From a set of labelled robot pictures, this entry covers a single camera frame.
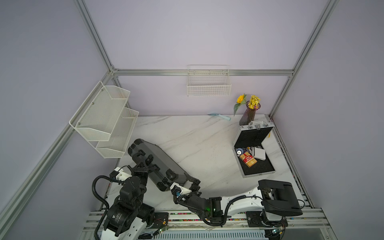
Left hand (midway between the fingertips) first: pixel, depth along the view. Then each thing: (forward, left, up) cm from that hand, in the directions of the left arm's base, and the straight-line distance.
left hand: (146, 162), depth 70 cm
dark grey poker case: (+3, -2, 0) cm, 4 cm away
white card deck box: (+17, -64, -20) cm, 69 cm away
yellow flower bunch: (+42, -61, +2) cm, 74 cm away
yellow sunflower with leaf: (+44, -53, +2) cm, 69 cm away
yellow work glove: (+33, -77, -22) cm, 87 cm away
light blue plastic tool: (+54, -44, -22) cm, 73 cm away
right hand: (-4, -16, -10) cm, 20 cm away
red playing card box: (+12, -57, -19) cm, 61 cm away
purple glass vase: (+42, -61, -9) cm, 74 cm away
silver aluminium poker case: (+21, -57, -5) cm, 61 cm away
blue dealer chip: (+18, -52, -19) cm, 58 cm away
